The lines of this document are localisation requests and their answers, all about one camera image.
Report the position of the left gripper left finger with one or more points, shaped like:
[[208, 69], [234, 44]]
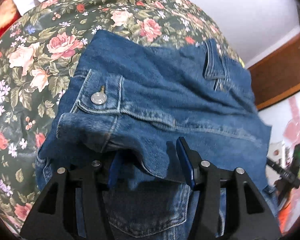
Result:
[[71, 205]]

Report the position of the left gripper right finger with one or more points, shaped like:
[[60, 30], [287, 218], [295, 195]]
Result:
[[247, 215]]

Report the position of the blue denim jacket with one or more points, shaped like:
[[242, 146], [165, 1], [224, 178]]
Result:
[[138, 101]]

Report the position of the wooden wardrobe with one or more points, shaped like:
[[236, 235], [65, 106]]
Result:
[[277, 76]]

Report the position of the floral green bedspread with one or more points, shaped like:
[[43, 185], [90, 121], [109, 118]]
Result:
[[38, 56]]

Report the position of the red plush toy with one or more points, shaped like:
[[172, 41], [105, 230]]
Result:
[[8, 15]]

